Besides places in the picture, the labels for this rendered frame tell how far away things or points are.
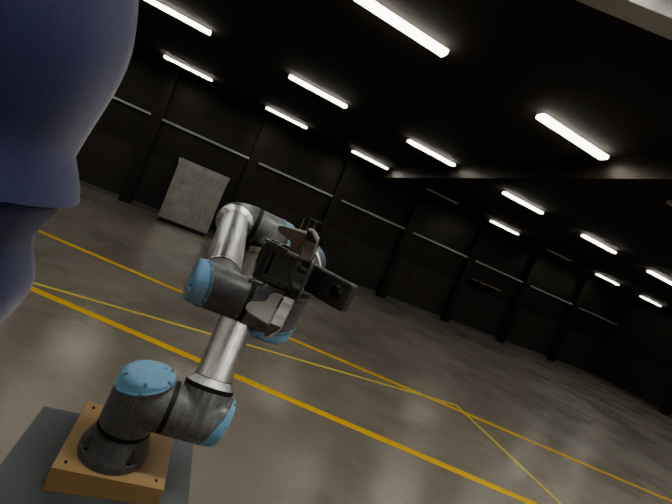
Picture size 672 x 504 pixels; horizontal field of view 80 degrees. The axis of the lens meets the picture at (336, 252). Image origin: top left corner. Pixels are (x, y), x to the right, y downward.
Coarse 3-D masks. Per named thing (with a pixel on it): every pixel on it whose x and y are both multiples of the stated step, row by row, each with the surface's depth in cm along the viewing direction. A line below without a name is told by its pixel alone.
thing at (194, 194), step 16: (176, 176) 1075; (192, 176) 1086; (208, 176) 1098; (224, 176) 1108; (176, 192) 1082; (192, 192) 1093; (208, 192) 1105; (176, 208) 1089; (192, 208) 1101; (208, 208) 1113; (176, 224) 1100; (192, 224) 1108; (208, 224) 1120
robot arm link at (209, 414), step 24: (264, 216) 131; (264, 240) 130; (288, 240) 132; (216, 336) 122; (240, 336) 123; (216, 360) 119; (192, 384) 116; (216, 384) 117; (192, 408) 113; (216, 408) 116; (168, 432) 112; (192, 432) 113; (216, 432) 115
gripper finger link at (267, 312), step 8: (272, 296) 60; (280, 296) 60; (248, 304) 57; (256, 304) 58; (264, 304) 58; (272, 304) 58; (280, 304) 58; (288, 304) 58; (248, 312) 56; (256, 312) 56; (264, 312) 57; (272, 312) 57; (280, 312) 57; (288, 312) 58; (264, 320) 56; (272, 320) 55; (280, 320) 55; (272, 328) 53; (280, 328) 54; (264, 336) 53
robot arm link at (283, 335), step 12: (264, 288) 80; (252, 300) 78; (264, 300) 79; (300, 300) 80; (300, 312) 82; (252, 324) 80; (264, 324) 79; (288, 324) 81; (276, 336) 80; (288, 336) 82
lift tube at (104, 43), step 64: (0, 0) 22; (64, 0) 25; (128, 0) 30; (0, 64) 23; (64, 64) 26; (128, 64) 33; (0, 128) 25; (64, 128) 28; (0, 192) 25; (64, 192) 31
